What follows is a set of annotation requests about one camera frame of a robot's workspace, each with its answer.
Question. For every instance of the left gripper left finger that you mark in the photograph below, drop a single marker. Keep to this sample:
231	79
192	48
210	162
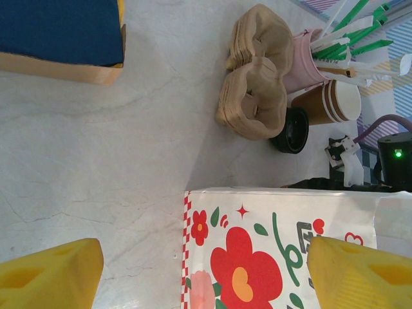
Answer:
48	280

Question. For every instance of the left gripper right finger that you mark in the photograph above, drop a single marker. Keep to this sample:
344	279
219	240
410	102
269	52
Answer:
354	277

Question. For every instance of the white flower paper bag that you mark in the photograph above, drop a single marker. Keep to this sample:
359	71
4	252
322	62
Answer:
257	257

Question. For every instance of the blue napkin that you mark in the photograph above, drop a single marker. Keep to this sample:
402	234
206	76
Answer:
58	29

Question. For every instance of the black grey chessboard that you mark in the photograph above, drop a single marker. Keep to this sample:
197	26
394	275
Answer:
370	157

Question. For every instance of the stack of black lids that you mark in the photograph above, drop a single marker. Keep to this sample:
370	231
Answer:
291	132

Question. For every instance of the green wrapped straw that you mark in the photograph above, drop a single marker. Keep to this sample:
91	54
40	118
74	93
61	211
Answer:
363	29
370	47
351	16

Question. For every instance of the pink straw holder cup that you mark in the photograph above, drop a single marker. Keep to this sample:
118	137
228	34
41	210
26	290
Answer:
302	64

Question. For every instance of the cardboard napkin box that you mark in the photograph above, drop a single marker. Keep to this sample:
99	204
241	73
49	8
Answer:
64	69

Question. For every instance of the yellow napkin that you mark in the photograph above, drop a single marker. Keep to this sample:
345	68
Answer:
121	4

